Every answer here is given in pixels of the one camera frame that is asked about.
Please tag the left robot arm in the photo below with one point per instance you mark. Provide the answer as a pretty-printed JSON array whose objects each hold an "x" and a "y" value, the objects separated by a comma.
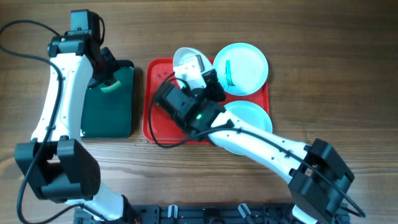
[{"x": 55, "y": 164}]

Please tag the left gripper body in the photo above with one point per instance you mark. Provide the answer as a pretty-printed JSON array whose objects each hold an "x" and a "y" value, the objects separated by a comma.
[{"x": 104, "y": 68}]

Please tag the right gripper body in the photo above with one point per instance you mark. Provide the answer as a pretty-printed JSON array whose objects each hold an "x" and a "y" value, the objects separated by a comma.
[{"x": 211, "y": 91}]

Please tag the light blue plate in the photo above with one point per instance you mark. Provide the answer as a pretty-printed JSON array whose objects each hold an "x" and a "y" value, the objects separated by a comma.
[
  {"x": 251, "y": 113},
  {"x": 242, "y": 69}
]

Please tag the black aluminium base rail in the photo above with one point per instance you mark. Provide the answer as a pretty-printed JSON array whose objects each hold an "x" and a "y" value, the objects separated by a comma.
[{"x": 272, "y": 213}]

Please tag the white plate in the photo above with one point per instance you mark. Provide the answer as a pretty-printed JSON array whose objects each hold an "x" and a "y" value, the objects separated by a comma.
[{"x": 186, "y": 52}]

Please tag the green sponge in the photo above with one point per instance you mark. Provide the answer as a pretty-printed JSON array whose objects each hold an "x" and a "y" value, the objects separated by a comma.
[{"x": 113, "y": 86}]

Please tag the black tray with green water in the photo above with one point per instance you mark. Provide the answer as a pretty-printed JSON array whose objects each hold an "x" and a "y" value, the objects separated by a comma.
[{"x": 109, "y": 115}]

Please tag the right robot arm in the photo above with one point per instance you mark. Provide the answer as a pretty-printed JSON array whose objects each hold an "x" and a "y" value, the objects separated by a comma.
[{"x": 317, "y": 177}]

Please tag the red plastic tray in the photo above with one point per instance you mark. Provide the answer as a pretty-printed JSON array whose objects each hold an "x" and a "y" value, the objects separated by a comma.
[{"x": 157, "y": 121}]

